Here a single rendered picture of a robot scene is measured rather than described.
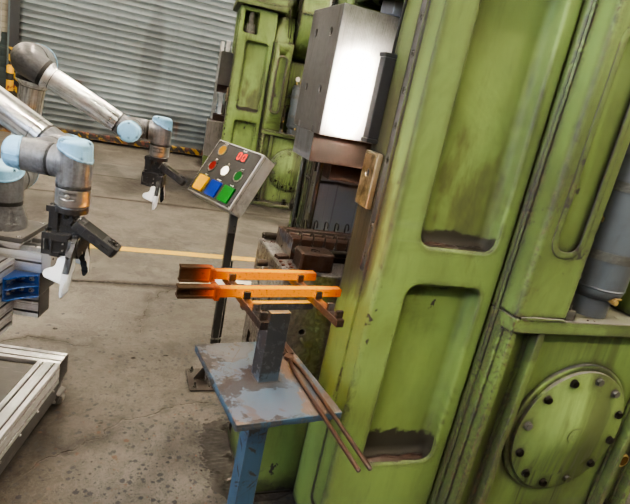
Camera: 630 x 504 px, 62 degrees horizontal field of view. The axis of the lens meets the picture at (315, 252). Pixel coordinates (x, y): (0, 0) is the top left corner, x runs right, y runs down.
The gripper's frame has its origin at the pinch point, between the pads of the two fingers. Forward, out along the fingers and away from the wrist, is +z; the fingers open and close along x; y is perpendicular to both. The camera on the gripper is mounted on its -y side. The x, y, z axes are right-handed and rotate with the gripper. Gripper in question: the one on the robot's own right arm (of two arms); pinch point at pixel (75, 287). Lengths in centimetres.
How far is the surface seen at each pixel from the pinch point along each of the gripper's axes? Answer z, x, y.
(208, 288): -4.7, -1.2, -31.2
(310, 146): -38, -57, -53
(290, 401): 23, 1, -57
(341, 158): -36, -60, -65
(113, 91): 7, -810, 232
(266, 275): -3.6, -20.2, -45.3
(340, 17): -79, -53, -55
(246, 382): 23, -6, -45
